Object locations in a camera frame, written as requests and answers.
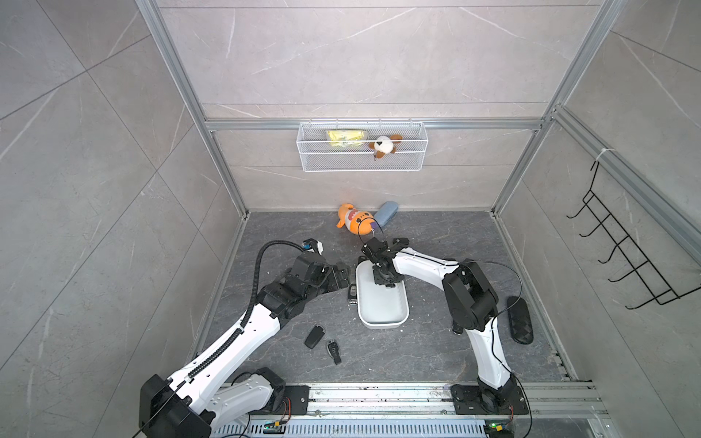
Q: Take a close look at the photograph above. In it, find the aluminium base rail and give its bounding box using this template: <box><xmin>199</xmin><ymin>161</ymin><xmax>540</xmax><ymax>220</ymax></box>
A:
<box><xmin>214</xmin><ymin>381</ymin><xmax>618</xmax><ymax>437</ymax></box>

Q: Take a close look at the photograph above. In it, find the black silver key front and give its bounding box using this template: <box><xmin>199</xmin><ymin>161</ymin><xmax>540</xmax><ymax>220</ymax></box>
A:
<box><xmin>326</xmin><ymin>341</ymin><xmax>342</xmax><ymax>365</ymax></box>

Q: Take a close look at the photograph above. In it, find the black oval object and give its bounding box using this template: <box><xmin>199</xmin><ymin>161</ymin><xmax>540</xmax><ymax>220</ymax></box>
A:
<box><xmin>507</xmin><ymin>296</ymin><xmax>534</xmax><ymax>345</ymax></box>

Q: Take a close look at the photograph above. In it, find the brown white plush dog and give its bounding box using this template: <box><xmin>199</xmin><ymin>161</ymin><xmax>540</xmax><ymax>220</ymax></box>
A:
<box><xmin>369</xmin><ymin>134</ymin><xmax>403</xmax><ymax>160</ymax></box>

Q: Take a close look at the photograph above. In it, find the blue grey pouch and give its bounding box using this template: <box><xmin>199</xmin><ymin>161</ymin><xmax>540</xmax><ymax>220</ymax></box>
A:
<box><xmin>374</xmin><ymin>201</ymin><xmax>399</xmax><ymax>227</ymax></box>

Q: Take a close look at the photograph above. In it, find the white storage box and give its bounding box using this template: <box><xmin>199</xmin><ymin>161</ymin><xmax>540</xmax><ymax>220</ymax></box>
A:
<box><xmin>355</xmin><ymin>260</ymin><xmax>410</xmax><ymax>330</ymax></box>

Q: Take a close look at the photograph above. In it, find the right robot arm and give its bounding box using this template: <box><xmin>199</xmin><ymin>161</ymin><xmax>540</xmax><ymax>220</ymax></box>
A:
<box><xmin>356</xmin><ymin>237</ymin><xmax>530</xmax><ymax>415</ymax></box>

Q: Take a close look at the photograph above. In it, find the yellow item in basket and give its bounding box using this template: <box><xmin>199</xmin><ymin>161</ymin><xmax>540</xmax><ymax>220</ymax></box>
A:
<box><xmin>326</xmin><ymin>130</ymin><xmax>367</xmax><ymax>148</ymax></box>

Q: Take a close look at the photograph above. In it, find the large black key front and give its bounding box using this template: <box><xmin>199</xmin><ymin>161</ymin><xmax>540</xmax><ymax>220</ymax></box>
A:
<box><xmin>304</xmin><ymin>325</ymin><xmax>325</xmax><ymax>350</ymax></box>

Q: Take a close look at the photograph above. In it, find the white wire wall basket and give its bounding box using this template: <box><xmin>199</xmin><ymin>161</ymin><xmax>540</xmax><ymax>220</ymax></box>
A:
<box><xmin>296</xmin><ymin>120</ymin><xmax>429</xmax><ymax>173</ymax></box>

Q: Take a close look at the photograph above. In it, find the black key with buttons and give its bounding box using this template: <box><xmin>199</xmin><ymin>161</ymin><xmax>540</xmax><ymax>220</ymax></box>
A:
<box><xmin>347</xmin><ymin>285</ymin><xmax>358</xmax><ymax>305</ymax></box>

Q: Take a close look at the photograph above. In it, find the orange plush toy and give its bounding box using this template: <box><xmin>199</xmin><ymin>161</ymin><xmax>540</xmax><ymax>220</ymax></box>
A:
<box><xmin>337</xmin><ymin>204</ymin><xmax>378</xmax><ymax>237</ymax></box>

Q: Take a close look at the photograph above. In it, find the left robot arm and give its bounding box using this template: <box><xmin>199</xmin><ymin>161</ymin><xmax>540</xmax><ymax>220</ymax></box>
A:
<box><xmin>138</xmin><ymin>239</ymin><xmax>350</xmax><ymax>437</ymax></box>

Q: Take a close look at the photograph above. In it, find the black wall hook rack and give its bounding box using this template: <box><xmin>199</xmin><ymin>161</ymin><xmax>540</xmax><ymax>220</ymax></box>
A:
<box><xmin>566</xmin><ymin>161</ymin><xmax>700</xmax><ymax>310</ymax></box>

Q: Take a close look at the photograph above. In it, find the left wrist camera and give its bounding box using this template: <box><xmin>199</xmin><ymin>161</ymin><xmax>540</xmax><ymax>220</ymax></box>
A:
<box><xmin>302</xmin><ymin>238</ymin><xmax>324</xmax><ymax>255</ymax></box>

